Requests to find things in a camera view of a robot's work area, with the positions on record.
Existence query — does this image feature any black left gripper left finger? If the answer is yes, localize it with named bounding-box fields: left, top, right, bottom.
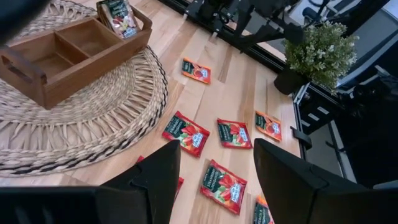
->
left=0, top=139, right=182, bottom=224

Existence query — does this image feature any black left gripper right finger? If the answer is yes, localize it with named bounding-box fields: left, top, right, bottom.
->
left=252, top=138, right=398, bottom=224

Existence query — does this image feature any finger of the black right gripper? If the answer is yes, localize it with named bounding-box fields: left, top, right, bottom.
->
left=238, top=24, right=274, bottom=50
left=238, top=30, right=282, bottom=50

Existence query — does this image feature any red strawberry tea sachet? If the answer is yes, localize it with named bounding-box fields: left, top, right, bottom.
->
left=161, top=110, right=211, bottom=159
left=136, top=154, right=185, bottom=202
left=199, top=159, right=249, bottom=216
left=216, top=118, right=254, bottom=150

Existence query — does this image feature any orange peach tea sachet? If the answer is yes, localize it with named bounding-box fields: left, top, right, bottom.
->
left=254, top=110, right=283, bottom=142
left=252, top=195, right=275, bottom=224
left=181, top=57, right=212, bottom=85

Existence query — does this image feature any wooden three-compartment box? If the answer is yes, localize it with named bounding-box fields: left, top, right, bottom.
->
left=0, top=1, right=153, bottom=110

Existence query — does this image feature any potted green white plant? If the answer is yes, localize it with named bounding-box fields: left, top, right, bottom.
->
left=273, top=21, right=360, bottom=96

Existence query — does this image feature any round woven straw placemat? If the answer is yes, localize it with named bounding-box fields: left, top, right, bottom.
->
left=0, top=0, right=169, bottom=178

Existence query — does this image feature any black frame clamp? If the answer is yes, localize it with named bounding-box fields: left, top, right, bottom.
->
left=290, top=125, right=313, bottom=151

